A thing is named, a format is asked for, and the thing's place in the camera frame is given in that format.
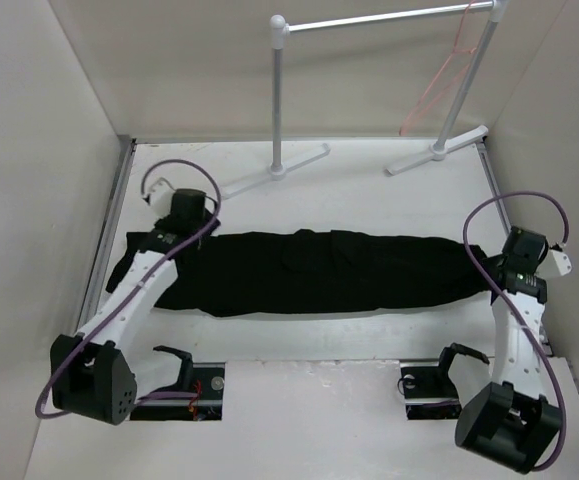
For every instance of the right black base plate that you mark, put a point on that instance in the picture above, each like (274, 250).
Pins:
(428, 393)

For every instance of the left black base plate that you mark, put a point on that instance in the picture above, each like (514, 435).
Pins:
(209, 395)

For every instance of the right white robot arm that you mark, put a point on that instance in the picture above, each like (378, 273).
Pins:
(505, 415)

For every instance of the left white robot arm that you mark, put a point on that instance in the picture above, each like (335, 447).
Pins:
(93, 372)

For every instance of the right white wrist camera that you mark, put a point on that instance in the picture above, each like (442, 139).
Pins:
(556, 264)

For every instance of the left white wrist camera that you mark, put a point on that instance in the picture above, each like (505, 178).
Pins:
(158, 193)

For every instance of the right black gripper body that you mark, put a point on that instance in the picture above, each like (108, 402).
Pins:
(499, 260)

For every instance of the black trousers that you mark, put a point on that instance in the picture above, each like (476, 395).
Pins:
(309, 272)

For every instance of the pink wire hanger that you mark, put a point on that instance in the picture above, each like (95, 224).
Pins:
(446, 79)

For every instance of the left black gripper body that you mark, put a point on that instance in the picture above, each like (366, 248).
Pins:
(201, 225)

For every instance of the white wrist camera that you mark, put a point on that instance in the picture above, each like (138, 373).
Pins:
(556, 264)
(158, 193)

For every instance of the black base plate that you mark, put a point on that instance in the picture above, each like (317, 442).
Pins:
(428, 393)
(209, 395)

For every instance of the white clothes rack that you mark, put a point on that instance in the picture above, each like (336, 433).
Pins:
(445, 144)

